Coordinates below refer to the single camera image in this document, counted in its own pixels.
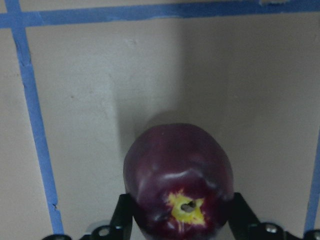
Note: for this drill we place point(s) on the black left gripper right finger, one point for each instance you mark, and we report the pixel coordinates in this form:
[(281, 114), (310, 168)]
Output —
[(242, 221)]

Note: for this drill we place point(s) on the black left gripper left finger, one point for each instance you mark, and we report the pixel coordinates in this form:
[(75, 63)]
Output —
[(121, 222)]

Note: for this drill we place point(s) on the dark purple apple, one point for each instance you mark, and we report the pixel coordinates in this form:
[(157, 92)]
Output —
[(181, 183)]

